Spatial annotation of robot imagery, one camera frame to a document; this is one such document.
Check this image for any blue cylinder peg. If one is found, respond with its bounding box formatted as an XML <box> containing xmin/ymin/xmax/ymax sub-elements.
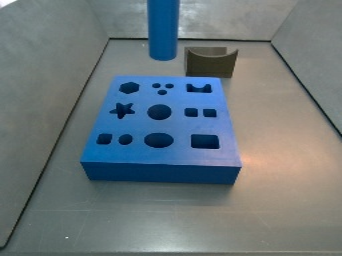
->
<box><xmin>147</xmin><ymin>0</ymin><xmax>180</xmax><ymax>61</ymax></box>

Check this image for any blue shape sorter block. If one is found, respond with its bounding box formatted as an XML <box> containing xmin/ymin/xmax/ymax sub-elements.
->
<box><xmin>80</xmin><ymin>76</ymin><xmax>241</xmax><ymax>184</ymax></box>

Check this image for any dark grey curved holder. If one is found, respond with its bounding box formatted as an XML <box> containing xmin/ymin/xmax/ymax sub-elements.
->
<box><xmin>184</xmin><ymin>47</ymin><xmax>239</xmax><ymax>78</ymax></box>

